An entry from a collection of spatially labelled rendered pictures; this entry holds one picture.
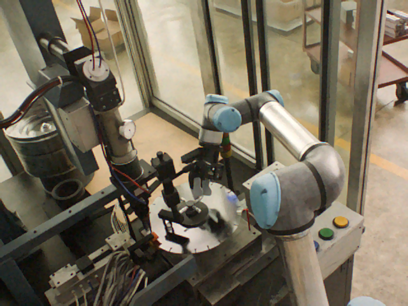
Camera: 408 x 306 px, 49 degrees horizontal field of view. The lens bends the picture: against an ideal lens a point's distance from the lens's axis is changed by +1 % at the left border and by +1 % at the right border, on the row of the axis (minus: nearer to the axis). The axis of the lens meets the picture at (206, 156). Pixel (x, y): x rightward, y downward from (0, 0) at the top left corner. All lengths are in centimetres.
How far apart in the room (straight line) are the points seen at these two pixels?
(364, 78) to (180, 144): 110
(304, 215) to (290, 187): 7
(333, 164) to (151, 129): 141
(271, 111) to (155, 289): 60
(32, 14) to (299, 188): 85
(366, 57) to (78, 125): 77
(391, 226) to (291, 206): 181
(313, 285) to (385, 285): 142
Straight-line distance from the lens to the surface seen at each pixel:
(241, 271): 159
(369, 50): 127
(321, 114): 143
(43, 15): 137
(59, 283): 157
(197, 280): 148
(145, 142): 224
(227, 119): 129
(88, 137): 121
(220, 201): 155
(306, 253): 107
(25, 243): 152
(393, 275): 256
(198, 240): 144
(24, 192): 222
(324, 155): 107
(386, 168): 313
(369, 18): 124
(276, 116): 126
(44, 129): 199
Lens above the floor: 203
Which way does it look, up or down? 38 degrees down
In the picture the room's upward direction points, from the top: 10 degrees counter-clockwise
